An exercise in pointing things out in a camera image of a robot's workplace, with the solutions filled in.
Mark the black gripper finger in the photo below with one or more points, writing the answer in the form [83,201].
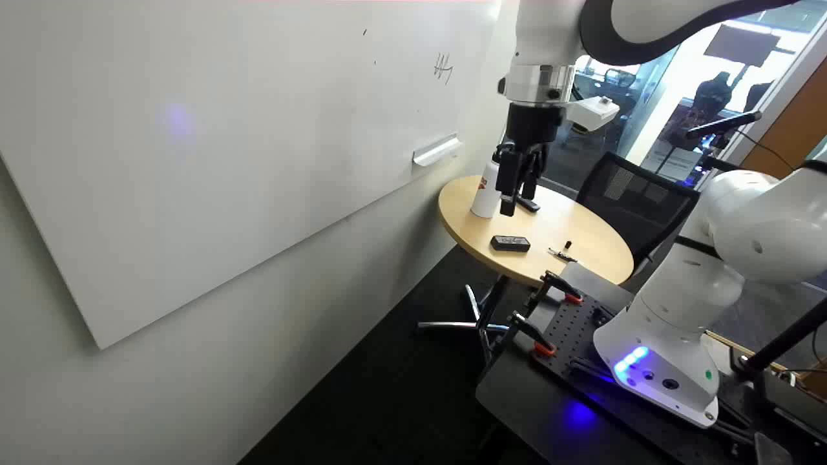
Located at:
[530,172]
[508,182]

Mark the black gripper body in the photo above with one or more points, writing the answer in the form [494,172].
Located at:
[530,133]

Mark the black felt whiteboard eraser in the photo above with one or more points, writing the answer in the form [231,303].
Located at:
[514,244]

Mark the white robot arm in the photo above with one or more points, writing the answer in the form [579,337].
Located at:
[746,225]

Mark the silver whiteboard marker tray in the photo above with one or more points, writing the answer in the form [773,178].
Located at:
[438,151]

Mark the white dry-erase marker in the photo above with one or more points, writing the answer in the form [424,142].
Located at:
[562,252]

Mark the large white whiteboard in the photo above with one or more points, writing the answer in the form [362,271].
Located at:
[171,145]

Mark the white water bottle red logo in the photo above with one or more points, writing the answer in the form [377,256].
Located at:
[487,195]

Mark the round wooden table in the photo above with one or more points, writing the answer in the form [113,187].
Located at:
[597,247]

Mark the black office chair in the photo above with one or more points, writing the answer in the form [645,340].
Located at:
[637,201]

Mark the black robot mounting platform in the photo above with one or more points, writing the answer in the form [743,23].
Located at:
[569,408]

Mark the black camera stand pole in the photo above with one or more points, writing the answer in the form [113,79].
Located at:
[783,341]

